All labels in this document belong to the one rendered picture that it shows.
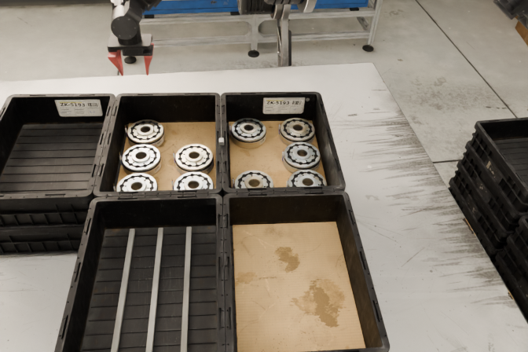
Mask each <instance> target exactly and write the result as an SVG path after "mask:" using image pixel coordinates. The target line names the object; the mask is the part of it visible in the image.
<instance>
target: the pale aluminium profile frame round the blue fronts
mask: <svg viewBox="0 0 528 352"><path fill-rule="evenodd" d="M382 2H383V0H375V2H374V1H373V0H368V8H367V9H359V7H355V8H349V9H345V8H341V9H323V10H313V11H312V12H311V13H301V12H300V11H290V15H289V18H288V19H310V18H331V17H357V20H358V21H359V23H360V24H361V26H362V27H363V29H364V31H327V32H309V33H291V41H292V42H293V41H310V40H328V39H363V38H367V39H366V43H367V45H364V46H363V47H362V49H363V50H364V51H367V52H372V51H373V50H374V48H373V47H372V46H370V44H371V45H372V44H373V40H374V37H375V33H376V27H377V24H378V19H379V16H380V10H381V6H382ZM365 17H371V20H370V23H369V22H368V21H367V19H366V18H365ZM264 20H276V19H272V18H271V16H270V15H269V14H262V15H260V14H255V15H253V14H252V15H250V14H249V15H246V14H244V15H241V14H240V13H239V12H230V13H211V14H188V15H166V16H154V14H152V15H144V16H143V17H142V19H141V22H140V25H144V24H185V23H207V22H227V21H246V25H247V29H248V33H247V34H246V35H234V36H216V37H197V38H161V39H153V40H152V41H151V43H154V47H171V46H205V45H223V44H241V43H251V51H249V52H248V53H247V55H248V56H249V57H258V56H259V52H258V51H256V50H257V45H258V42H277V34H271V35H263V34H261V33H260V32H259V30H258V26H259V25H260V24H261V23H262V22H263V21H264ZM136 60H137V59H136V57H132V56H128V57H125V58H124V62H125V63H127V64H133V63H134V62H136Z"/></svg>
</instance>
